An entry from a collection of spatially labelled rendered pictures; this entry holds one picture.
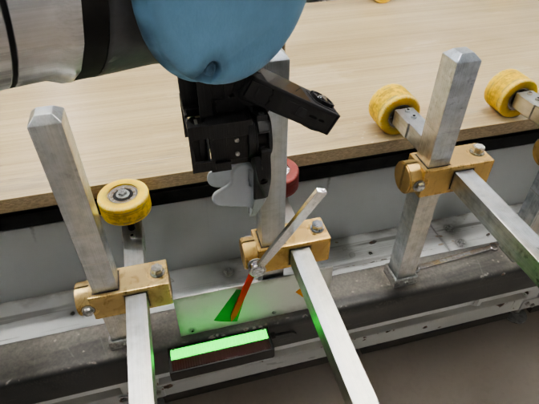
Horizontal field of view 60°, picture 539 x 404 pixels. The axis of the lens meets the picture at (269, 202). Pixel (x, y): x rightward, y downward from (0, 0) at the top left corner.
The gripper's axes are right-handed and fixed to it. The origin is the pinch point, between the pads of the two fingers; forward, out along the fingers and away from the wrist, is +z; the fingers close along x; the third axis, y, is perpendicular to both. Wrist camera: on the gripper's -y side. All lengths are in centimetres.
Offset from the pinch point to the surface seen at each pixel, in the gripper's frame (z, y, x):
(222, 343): 31.0, 5.9, -2.4
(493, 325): 101, -90, -30
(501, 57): 11, -73, -51
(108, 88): 11, 20, -58
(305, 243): 14.2, -8.5, -5.5
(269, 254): 12.1, -2.1, -2.7
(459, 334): 101, -76, -30
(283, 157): -1.8, -5.0, -6.1
